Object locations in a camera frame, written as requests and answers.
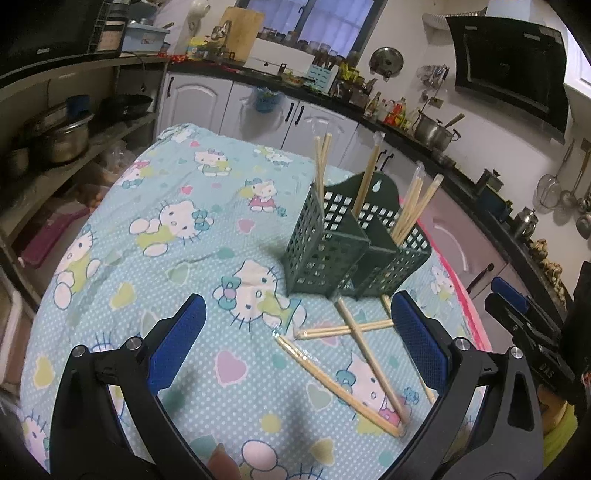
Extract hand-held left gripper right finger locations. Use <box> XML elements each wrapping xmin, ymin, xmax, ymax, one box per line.
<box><xmin>367</xmin><ymin>291</ymin><xmax>546</xmax><ymax>480</ymax></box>

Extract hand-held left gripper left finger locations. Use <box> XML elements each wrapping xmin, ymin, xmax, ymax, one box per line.
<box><xmin>48</xmin><ymin>293</ymin><xmax>218</xmax><ymax>480</ymax></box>

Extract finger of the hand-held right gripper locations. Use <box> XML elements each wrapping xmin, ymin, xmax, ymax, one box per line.
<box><xmin>490</xmin><ymin>277</ymin><xmax>561</xmax><ymax>335</ymax></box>
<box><xmin>484</xmin><ymin>293</ymin><xmax>555</xmax><ymax>356</ymax></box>

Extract green plastic utensil holder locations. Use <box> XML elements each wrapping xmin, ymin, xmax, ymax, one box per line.
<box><xmin>283</xmin><ymin>172</ymin><xmax>432</xmax><ymax>300</ymax></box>

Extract person's right forearm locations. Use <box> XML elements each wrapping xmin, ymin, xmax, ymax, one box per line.
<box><xmin>540</xmin><ymin>385</ymin><xmax>580</xmax><ymax>457</ymax></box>

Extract hanging small kitchen utensils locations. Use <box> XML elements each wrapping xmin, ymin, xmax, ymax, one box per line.
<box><xmin>418</xmin><ymin>65</ymin><xmax>450</xmax><ymax>88</ymax></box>

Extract person's left hand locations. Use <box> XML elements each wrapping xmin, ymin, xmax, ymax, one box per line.
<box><xmin>208</xmin><ymin>450</ymin><xmax>241</xmax><ymax>480</ymax></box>

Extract pile of ginger roots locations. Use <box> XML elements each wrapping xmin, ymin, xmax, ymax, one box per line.
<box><xmin>529</xmin><ymin>237</ymin><xmax>568</xmax><ymax>301</ymax></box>

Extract cartoon cat printed bedsheet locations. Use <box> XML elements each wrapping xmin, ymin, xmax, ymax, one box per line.
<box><xmin>18</xmin><ymin>122</ymin><xmax>495</xmax><ymax>480</ymax></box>

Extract small steel kettle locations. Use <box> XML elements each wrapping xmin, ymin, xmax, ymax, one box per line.
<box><xmin>513</xmin><ymin>208</ymin><xmax>539</xmax><ymax>241</ymax></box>

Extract dark blue pot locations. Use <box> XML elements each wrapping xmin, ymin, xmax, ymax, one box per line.
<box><xmin>475</xmin><ymin>168</ymin><xmax>513</xmax><ymax>217</ymax></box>

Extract hanging steel ladle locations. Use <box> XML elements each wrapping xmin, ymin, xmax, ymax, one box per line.
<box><xmin>560</xmin><ymin>152</ymin><xmax>588</xmax><ymax>208</ymax></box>
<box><xmin>575</xmin><ymin>185</ymin><xmax>591</xmax><ymax>241</ymax></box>

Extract black kitchen countertop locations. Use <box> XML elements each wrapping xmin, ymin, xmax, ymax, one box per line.
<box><xmin>166</xmin><ymin>60</ymin><xmax>578</xmax><ymax>315</ymax></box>

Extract white plastic drawer unit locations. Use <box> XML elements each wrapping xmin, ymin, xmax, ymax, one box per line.
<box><xmin>0</xmin><ymin>268</ymin><xmax>42</xmax><ymax>379</ymax></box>

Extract pink tray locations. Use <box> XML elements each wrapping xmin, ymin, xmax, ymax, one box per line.
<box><xmin>21</xmin><ymin>208</ymin><xmax>88</xmax><ymax>268</ymax></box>

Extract steel stockpot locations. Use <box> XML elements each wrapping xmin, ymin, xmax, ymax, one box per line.
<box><xmin>413</xmin><ymin>113</ymin><xmax>465</xmax><ymax>151</ymax></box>

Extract group of condiment bottles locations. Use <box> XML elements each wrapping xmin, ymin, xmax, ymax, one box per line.
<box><xmin>365</xmin><ymin>92</ymin><xmax>414</xmax><ymax>127</ymax></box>

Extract black range hood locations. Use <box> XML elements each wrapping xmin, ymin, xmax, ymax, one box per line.
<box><xmin>445</xmin><ymin>14</ymin><xmax>568</xmax><ymax>144</ymax></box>

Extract large steel pot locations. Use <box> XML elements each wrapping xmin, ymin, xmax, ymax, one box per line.
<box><xmin>44</xmin><ymin>115</ymin><xmax>93</xmax><ymax>162</ymax></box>

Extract small steel pot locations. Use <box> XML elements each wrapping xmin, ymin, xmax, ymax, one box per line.
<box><xmin>0</xmin><ymin>148</ymin><xmax>31</xmax><ymax>181</ymax></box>

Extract black wok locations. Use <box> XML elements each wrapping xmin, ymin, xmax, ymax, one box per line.
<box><xmin>102</xmin><ymin>93</ymin><xmax>154</xmax><ymax>121</ymax></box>

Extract blue plastic bag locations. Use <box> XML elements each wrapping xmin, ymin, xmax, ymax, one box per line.
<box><xmin>252</xmin><ymin>85</ymin><xmax>281</xmax><ymax>114</ymax></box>

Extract hanging steel pot lid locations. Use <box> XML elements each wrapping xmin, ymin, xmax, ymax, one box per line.
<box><xmin>370</xmin><ymin>46</ymin><xmax>404</xmax><ymax>79</ymax></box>

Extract light blue knife holder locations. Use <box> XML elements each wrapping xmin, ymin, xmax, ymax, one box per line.
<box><xmin>307</xmin><ymin>62</ymin><xmax>338</xmax><ymax>93</ymax></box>

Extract grey shelf unit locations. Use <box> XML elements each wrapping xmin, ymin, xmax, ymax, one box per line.
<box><xmin>0</xmin><ymin>55</ymin><xmax>169</xmax><ymax>296</ymax></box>

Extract light blue plastic basin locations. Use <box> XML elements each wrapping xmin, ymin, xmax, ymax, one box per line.
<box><xmin>121</xmin><ymin>21</ymin><xmax>171</xmax><ymax>54</ymax></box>

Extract steel faucet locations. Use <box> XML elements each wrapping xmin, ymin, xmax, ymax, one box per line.
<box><xmin>211</xmin><ymin>21</ymin><xmax>232</xmax><ymax>56</ymax></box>

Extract row of spice jars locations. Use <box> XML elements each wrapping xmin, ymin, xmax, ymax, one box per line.
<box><xmin>259</xmin><ymin>25</ymin><xmax>361</xmax><ymax>61</ymax></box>

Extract wooden cutting board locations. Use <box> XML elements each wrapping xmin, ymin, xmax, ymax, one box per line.
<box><xmin>217</xmin><ymin>7</ymin><xmax>266</xmax><ymax>63</ymax></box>

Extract dark framed window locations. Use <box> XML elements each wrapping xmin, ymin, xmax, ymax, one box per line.
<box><xmin>233</xmin><ymin>0</ymin><xmax>389</xmax><ymax>54</ymax></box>

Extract small black rack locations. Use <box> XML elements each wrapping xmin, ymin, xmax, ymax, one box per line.
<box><xmin>92</xmin><ymin>0</ymin><xmax>127</xmax><ymax>51</ymax></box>

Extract white jug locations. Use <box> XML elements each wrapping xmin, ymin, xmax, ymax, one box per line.
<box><xmin>187</xmin><ymin>0</ymin><xmax>212</xmax><ymax>24</ymax></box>

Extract black microwave oven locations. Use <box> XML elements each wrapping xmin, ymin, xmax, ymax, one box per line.
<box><xmin>0</xmin><ymin>0</ymin><xmax>100</xmax><ymax>75</ymax></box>

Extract hanging wire strainer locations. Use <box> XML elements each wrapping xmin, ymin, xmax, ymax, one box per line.
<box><xmin>538</xmin><ymin>138</ymin><xmax>575</xmax><ymax>208</ymax></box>

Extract white wall cabinet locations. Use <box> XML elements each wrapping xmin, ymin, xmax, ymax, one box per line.
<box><xmin>563</xmin><ymin>28</ymin><xmax>591</xmax><ymax>107</ymax></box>

